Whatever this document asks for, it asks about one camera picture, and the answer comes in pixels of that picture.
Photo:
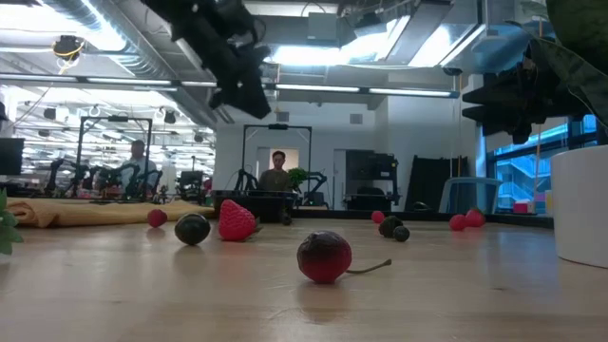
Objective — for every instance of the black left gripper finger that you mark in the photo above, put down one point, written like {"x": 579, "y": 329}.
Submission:
{"x": 223, "y": 95}
{"x": 254, "y": 95}

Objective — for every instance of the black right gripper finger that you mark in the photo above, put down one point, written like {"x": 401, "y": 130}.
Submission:
{"x": 503, "y": 90}
{"x": 508, "y": 121}

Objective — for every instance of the small strawberry with leaf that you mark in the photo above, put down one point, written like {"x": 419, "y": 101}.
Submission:
{"x": 475, "y": 218}

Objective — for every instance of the red raspberry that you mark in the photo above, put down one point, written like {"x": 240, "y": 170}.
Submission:
{"x": 457, "y": 222}
{"x": 157, "y": 218}
{"x": 377, "y": 217}

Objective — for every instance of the large red strawberry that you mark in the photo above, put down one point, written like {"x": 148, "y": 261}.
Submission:
{"x": 236, "y": 221}

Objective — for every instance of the small dark berry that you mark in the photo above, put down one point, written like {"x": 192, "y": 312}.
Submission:
{"x": 286, "y": 219}

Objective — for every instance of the dark round plum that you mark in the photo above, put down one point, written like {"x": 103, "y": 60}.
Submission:
{"x": 192, "y": 229}

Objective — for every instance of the dark red cherry with stem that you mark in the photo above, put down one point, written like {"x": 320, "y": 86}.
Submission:
{"x": 324, "y": 256}

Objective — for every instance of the large green plant leaves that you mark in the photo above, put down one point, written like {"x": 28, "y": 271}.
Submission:
{"x": 584, "y": 28}

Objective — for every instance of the person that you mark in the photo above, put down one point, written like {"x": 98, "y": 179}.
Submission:
{"x": 138, "y": 166}
{"x": 275, "y": 178}

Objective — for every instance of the pink cup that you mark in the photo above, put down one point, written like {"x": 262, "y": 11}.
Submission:
{"x": 521, "y": 207}

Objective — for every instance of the yellow cup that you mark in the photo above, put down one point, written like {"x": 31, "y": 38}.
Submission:
{"x": 548, "y": 202}

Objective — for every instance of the small black monitor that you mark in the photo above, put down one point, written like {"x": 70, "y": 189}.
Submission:
{"x": 191, "y": 179}

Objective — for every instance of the small green potted plant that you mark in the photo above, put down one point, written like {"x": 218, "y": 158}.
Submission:
{"x": 297, "y": 176}

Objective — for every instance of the black leaning panel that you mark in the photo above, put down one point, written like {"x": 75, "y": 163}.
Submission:
{"x": 434, "y": 183}

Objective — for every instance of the white plant pot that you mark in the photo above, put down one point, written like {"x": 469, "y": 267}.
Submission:
{"x": 582, "y": 204}

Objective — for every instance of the ceiling strip light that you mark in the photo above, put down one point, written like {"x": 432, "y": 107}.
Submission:
{"x": 95, "y": 81}
{"x": 366, "y": 90}

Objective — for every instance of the black plastic food container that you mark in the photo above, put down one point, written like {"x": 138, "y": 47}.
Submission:
{"x": 268, "y": 206}

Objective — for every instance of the black equipment rack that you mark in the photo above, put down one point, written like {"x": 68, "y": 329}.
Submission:
{"x": 370, "y": 171}

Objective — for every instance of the yellow waffle cloth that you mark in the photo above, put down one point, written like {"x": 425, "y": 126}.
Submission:
{"x": 71, "y": 214}

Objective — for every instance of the black computer monitor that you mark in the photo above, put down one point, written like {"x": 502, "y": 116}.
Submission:
{"x": 10, "y": 157}

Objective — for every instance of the small green artificial leaf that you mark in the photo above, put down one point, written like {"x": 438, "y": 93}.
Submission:
{"x": 5, "y": 233}

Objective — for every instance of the black robot station frame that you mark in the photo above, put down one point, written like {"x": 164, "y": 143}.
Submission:
{"x": 278, "y": 126}
{"x": 114, "y": 119}

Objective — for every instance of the grey wall vent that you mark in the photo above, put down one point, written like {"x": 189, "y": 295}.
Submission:
{"x": 356, "y": 119}

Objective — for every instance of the black ceiling dome camera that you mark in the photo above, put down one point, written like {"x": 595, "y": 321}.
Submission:
{"x": 68, "y": 47}

